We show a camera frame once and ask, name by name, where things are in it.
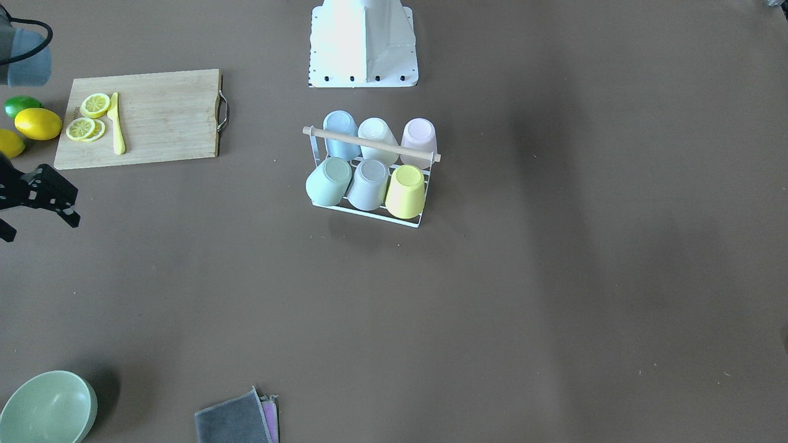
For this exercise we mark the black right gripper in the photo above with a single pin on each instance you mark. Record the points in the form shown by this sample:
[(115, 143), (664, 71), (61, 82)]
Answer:
[(38, 189)]

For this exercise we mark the green plastic cup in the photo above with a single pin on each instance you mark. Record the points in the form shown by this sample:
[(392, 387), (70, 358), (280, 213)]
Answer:
[(328, 183)]

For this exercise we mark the pink plastic cup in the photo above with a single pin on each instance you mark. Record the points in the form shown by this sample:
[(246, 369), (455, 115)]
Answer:
[(419, 134)]

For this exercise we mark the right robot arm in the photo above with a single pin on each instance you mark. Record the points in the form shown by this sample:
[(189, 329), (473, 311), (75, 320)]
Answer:
[(26, 61)]

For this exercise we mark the grey plastic cup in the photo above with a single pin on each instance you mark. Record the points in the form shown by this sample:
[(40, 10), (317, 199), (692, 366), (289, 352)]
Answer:
[(369, 185)]

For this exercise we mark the white plastic cup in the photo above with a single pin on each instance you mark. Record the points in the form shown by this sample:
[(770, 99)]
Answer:
[(377, 130)]

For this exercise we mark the yellow plastic cup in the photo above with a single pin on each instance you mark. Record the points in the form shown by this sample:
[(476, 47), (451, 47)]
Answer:
[(405, 197)]

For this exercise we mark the yellow lemon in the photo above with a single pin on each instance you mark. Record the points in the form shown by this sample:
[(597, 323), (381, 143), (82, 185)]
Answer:
[(38, 123), (11, 144)]

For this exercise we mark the lemon slice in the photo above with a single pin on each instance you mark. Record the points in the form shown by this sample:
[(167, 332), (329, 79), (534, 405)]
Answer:
[(80, 129), (95, 105)]

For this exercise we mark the green lime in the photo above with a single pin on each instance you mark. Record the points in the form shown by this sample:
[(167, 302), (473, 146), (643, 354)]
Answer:
[(18, 103)]

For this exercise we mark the yellow plastic knife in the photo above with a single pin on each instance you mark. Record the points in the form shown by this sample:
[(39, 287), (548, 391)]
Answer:
[(113, 113)]

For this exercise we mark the wooden cutting board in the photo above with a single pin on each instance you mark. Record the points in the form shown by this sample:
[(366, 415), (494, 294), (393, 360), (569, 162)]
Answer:
[(164, 117)]

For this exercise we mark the green ceramic bowl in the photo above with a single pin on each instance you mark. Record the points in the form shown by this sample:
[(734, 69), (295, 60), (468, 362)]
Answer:
[(56, 406)]

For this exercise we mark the grey folded cloth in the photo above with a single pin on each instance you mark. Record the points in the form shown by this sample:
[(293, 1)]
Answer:
[(240, 419)]

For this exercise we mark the pink folded cloth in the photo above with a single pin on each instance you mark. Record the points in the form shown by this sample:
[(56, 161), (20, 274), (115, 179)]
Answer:
[(270, 412)]

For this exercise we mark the white wire cup holder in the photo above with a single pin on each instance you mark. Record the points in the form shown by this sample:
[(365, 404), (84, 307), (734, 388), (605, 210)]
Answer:
[(318, 136)]

